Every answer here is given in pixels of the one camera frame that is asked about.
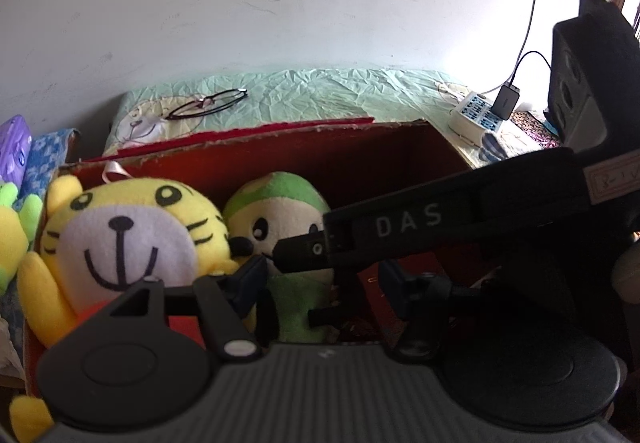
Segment blue striped small item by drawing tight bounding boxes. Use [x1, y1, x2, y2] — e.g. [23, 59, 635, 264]
[479, 133, 507, 162]

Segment green frog plush toy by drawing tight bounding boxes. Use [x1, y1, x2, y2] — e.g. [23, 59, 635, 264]
[0, 182, 45, 297]

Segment yellow tiger plush toy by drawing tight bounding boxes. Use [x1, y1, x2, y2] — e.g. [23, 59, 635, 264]
[10, 162, 242, 442]

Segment black charger adapter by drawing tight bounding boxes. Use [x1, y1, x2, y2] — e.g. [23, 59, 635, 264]
[492, 84, 521, 122]

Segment torn white paper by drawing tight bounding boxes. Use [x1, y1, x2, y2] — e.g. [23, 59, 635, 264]
[0, 317, 27, 375]

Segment purple packet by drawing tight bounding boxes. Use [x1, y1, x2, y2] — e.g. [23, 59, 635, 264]
[0, 115, 34, 186]

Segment black eyeglasses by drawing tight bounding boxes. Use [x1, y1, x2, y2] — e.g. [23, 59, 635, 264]
[165, 88, 249, 122]

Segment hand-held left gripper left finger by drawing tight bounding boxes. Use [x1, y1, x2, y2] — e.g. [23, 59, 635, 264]
[107, 255, 269, 363]

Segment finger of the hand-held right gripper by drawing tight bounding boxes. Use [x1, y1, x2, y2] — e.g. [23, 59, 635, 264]
[307, 267, 382, 330]
[272, 229, 332, 274]

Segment green capped plush toy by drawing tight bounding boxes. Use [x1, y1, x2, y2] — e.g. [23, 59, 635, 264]
[222, 172, 339, 344]

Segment green printed sheet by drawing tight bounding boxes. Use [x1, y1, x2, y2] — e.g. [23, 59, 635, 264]
[102, 67, 547, 170]

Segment black looped cable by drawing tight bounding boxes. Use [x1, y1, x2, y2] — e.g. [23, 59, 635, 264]
[510, 50, 553, 88]

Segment blue checked cloth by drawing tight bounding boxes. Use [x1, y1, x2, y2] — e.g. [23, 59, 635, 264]
[20, 129, 81, 225]

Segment red cardboard box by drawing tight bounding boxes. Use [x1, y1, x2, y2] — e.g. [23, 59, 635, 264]
[22, 117, 501, 396]

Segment white power strip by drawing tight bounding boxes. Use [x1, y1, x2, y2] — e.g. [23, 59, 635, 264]
[447, 92, 506, 144]

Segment dark patterned cloth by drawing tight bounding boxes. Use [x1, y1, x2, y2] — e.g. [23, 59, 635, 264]
[510, 110, 567, 154]

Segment person's right hand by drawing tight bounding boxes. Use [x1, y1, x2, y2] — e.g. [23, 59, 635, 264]
[612, 247, 640, 305]

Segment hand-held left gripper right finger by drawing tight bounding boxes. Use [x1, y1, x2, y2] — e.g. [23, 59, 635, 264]
[379, 261, 483, 365]

